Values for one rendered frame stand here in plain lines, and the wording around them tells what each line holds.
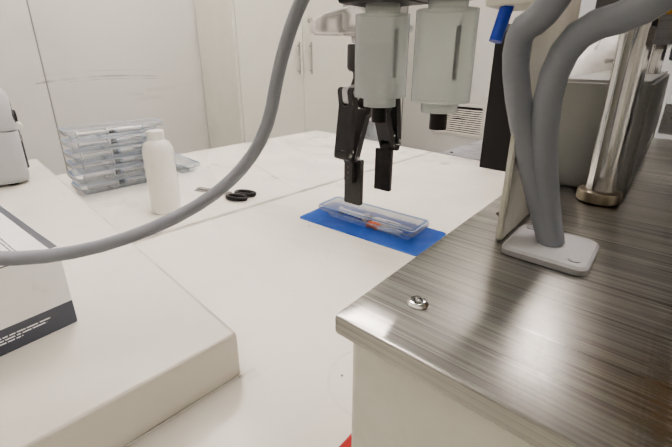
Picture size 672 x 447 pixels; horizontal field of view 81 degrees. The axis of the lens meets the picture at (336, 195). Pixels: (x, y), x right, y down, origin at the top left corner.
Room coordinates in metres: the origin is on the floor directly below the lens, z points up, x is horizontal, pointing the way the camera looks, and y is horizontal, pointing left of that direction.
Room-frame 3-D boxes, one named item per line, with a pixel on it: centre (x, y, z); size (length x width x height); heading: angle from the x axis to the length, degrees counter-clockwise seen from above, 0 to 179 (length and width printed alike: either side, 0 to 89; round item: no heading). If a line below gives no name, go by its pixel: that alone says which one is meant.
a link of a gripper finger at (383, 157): (0.62, -0.08, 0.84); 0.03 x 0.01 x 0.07; 51
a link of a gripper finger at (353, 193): (0.56, -0.03, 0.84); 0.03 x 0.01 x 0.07; 51
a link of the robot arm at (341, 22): (0.59, -0.03, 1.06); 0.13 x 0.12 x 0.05; 51
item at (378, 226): (0.60, -0.06, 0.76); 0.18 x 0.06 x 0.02; 52
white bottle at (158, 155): (0.66, 0.31, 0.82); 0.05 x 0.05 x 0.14
